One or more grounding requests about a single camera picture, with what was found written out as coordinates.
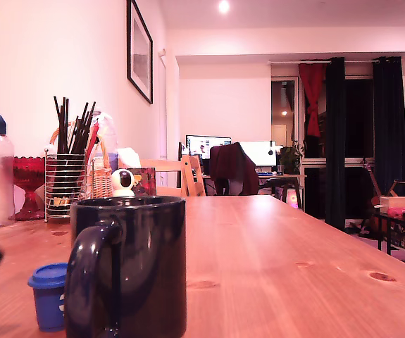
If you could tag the blue coffee capsule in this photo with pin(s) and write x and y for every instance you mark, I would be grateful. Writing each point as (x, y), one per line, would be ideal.
(47, 303)

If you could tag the red glass goblet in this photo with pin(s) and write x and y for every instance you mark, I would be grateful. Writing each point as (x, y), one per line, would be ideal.
(29, 172)

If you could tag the wicker basket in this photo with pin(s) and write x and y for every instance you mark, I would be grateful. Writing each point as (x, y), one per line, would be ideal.
(101, 181)

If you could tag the dark blue ceramic mug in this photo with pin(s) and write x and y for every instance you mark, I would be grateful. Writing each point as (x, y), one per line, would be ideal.
(153, 264)

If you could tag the translucent plastic bag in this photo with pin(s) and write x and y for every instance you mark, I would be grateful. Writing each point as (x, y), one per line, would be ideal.
(107, 134)

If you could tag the white crumpled cloth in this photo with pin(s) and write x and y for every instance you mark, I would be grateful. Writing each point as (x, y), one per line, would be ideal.
(129, 158)

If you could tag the light wooden chair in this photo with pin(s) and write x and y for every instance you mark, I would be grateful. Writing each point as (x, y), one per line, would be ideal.
(191, 176)

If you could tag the black computer monitor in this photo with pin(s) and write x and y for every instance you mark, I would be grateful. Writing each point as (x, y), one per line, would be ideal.
(202, 146)

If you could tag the black framed picture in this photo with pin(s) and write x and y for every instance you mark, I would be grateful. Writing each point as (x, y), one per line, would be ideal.
(140, 53)

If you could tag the black office chair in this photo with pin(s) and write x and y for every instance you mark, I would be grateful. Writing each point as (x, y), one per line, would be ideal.
(235, 186)

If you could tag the dark red jacket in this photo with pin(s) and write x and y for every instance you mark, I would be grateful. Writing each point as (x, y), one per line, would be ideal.
(234, 165)

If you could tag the white lit computer monitor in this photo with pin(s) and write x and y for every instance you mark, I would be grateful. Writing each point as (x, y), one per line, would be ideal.
(262, 153)

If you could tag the computer tower with lit fan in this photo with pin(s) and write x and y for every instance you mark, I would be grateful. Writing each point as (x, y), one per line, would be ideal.
(292, 199)

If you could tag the green potted plant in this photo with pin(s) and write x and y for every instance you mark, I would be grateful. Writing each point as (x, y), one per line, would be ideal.
(290, 156)

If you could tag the round ceiling light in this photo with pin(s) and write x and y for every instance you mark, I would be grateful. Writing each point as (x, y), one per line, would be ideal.
(224, 6)

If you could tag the curtain rod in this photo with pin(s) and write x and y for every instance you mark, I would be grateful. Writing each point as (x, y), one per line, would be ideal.
(286, 62)

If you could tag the red curtain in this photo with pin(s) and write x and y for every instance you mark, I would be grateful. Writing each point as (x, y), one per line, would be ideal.
(313, 98)

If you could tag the dark green curtain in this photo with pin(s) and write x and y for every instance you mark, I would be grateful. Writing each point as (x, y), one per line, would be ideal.
(335, 141)
(390, 123)

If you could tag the acoustic guitar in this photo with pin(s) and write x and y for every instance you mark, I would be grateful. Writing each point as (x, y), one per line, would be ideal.
(374, 197)

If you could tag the black side table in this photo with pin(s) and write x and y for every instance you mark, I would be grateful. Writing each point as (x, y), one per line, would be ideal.
(389, 232)

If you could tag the pink case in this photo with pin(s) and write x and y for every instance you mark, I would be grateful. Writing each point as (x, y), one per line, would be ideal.
(401, 212)

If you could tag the light wooden box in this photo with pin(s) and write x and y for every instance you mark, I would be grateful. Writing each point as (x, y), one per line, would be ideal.
(403, 203)

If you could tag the small white round camera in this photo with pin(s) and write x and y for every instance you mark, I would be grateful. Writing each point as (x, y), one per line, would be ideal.
(123, 181)

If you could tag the white wall conduit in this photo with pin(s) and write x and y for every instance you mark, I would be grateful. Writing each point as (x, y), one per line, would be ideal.
(162, 105)

